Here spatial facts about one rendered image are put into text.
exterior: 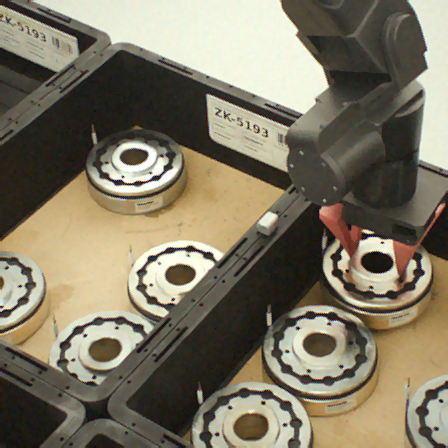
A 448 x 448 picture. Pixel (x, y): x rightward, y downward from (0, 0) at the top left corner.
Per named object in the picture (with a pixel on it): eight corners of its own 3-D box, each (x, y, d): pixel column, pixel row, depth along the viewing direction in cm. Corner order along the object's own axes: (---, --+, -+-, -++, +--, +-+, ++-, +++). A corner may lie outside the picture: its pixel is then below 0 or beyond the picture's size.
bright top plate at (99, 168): (128, 121, 142) (128, 117, 141) (201, 155, 137) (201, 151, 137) (66, 172, 136) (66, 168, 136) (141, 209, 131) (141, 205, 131)
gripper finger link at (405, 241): (410, 304, 118) (416, 231, 111) (337, 276, 121) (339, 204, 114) (440, 256, 122) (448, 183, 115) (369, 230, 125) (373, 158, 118)
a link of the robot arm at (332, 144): (417, 4, 102) (336, 5, 109) (321, 80, 96) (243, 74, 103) (455, 138, 108) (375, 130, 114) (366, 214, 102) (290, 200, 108)
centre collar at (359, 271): (364, 239, 124) (364, 235, 124) (412, 258, 122) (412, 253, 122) (341, 273, 121) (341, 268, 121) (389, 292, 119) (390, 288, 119)
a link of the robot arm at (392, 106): (441, 80, 107) (384, 53, 109) (387, 124, 103) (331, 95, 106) (433, 144, 112) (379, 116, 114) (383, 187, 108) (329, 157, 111)
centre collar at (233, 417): (245, 397, 113) (244, 392, 113) (291, 424, 111) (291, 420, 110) (210, 436, 110) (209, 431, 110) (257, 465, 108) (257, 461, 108)
